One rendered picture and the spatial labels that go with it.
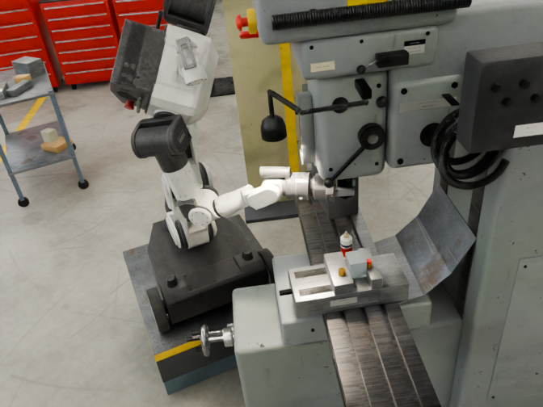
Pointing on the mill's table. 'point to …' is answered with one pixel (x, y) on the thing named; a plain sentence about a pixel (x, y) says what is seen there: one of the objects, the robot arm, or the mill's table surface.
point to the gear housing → (364, 52)
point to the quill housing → (347, 124)
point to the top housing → (266, 8)
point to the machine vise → (379, 293)
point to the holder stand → (343, 208)
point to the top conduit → (378, 10)
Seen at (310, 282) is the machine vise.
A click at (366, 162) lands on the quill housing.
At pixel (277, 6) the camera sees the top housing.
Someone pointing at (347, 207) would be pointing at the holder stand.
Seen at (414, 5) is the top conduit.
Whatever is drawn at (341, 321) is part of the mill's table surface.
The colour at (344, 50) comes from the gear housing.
